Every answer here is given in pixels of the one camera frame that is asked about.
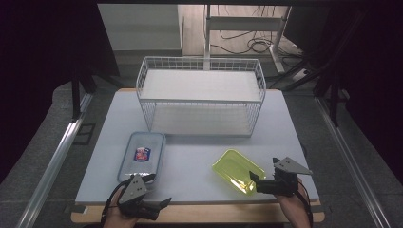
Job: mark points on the clear food container blue lid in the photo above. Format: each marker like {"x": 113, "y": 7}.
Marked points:
{"x": 142, "y": 156}

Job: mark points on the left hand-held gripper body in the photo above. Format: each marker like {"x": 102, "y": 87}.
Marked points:
{"x": 133, "y": 190}

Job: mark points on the yellow-green plastic container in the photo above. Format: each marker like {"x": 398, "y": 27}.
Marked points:
{"x": 236, "y": 169}

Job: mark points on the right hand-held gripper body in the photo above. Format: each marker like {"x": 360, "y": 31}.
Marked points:
{"x": 282, "y": 185}

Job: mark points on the black square floor bracket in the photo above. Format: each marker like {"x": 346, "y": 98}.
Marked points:
{"x": 76, "y": 134}

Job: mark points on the aluminium rail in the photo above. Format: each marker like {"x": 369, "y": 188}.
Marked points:
{"x": 53, "y": 161}
{"x": 348, "y": 161}

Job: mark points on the black metal stand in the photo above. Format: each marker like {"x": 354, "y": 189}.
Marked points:
{"x": 332, "y": 95}
{"x": 76, "y": 95}

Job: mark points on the person's left hand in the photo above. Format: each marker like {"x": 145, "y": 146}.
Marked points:
{"x": 115, "y": 217}

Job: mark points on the white metal desk frame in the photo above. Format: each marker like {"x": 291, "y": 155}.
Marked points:
{"x": 244, "y": 23}

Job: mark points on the grey cabinet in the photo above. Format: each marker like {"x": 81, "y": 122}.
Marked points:
{"x": 139, "y": 28}

